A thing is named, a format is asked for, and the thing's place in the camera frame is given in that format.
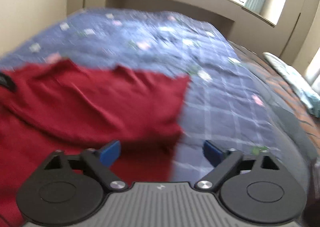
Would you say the blue plaid floral quilt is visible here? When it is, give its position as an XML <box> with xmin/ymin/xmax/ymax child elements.
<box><xmin>0</xmin><ymin>8</ymin><xmax>296</xmax><ymax>184</ymax></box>

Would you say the red long-sleeve sweater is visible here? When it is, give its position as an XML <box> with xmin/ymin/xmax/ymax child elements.
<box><xmin>1</xmin><ymin>59</ymin><xmax>190</xmax><ymax>226</ymax></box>

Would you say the white floral pillow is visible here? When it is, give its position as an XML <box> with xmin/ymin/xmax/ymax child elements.
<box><xmin>263</xmin><ymin>52</ymin><xmax>319</xmax><ymax>118</ymax></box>

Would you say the dark quilted mattress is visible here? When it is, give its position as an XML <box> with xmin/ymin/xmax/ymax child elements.
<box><xmin>229</xmin><ymin>42</ymin><xmax>320</xmax><ymax>168</ymax></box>

